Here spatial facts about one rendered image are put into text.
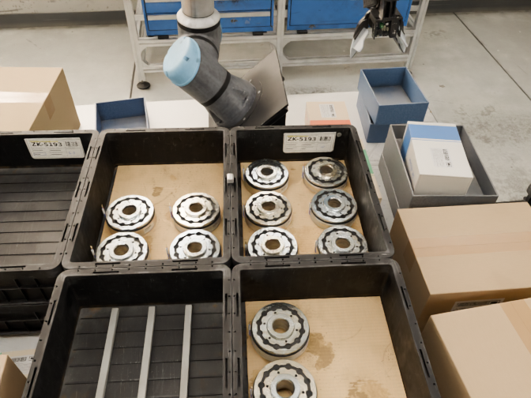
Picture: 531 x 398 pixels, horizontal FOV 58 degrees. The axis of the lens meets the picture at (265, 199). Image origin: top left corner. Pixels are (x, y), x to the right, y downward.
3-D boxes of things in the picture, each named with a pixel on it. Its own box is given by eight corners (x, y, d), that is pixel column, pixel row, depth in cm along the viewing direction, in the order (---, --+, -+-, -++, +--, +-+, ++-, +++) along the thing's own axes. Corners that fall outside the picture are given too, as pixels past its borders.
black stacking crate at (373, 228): (231, 164, 121) (230, 129, 113) (347, 162, 123) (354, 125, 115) (234, 299, 93) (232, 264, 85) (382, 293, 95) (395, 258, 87)
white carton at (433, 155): (400, 148, 128) (407, 121, 121) (445, 151, 127) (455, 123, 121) (409, 201, 114) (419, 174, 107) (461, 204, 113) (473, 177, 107)
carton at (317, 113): (304, 121, 153) (306, 101, 147) (341, 121, 153) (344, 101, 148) (310, 153, 142) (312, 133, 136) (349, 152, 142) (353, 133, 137)
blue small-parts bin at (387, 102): (356, 88, 154) (360, 69, 149) (401, 85, 156) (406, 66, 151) (374, 125, 140) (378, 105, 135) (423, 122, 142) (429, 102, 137)
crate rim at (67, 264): (103, 137, 113) (100, 129, 111) (230, 134, 114) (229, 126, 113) (62, 277, 85) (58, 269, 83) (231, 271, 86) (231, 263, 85)
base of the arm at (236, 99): (216, 110, 143) (191, 89, 137) (253, 76, 137) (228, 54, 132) (220, 138, 132) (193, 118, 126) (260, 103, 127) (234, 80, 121)
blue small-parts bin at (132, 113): (99, 121, 151) (94, 102, 146) (148, 114, 154) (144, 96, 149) (100, 162, 137) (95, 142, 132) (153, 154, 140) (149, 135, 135)
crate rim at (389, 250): (230, 134, 114) (229, 126, 113) (353, 131, 116) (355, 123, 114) (231, 271, 86) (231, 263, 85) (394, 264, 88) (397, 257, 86)
